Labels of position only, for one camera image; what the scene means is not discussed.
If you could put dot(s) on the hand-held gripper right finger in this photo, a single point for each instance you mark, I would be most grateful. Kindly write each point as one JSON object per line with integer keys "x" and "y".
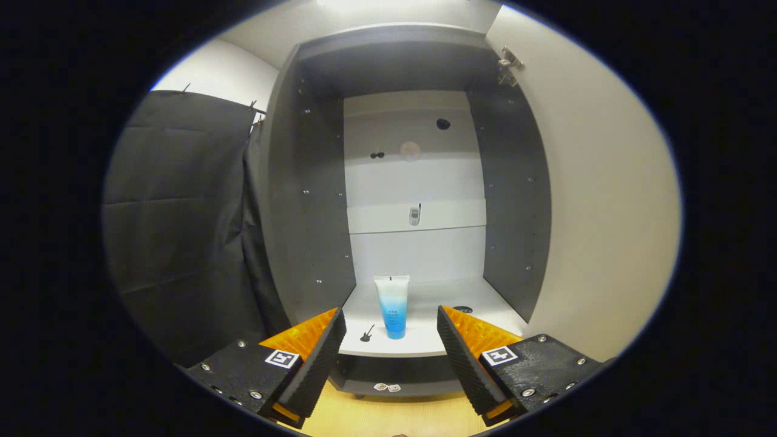
{"x": 464, "y": 358}

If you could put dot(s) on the black backdrop cloth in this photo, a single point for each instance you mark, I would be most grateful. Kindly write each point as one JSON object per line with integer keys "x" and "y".
{"x": 176, "y": 230}

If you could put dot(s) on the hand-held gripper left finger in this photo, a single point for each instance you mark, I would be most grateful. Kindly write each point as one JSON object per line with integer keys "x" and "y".
{"x": 318, "y": 358}

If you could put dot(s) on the blue and white tube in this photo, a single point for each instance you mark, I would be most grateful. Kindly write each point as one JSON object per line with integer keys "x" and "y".
{"x": 393, "y": 309}

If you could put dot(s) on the dark grey cabinet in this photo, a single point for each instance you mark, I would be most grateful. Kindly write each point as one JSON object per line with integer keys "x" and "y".
{"x": 303, "y": 212}

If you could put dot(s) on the light grey cabinet shelf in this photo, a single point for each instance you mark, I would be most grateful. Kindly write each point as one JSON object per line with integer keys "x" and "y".
{"x": 420, "y": 344}

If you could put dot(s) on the metal door hinge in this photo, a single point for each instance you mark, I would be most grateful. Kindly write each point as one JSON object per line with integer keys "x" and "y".
{"x": 508, "y": 60}

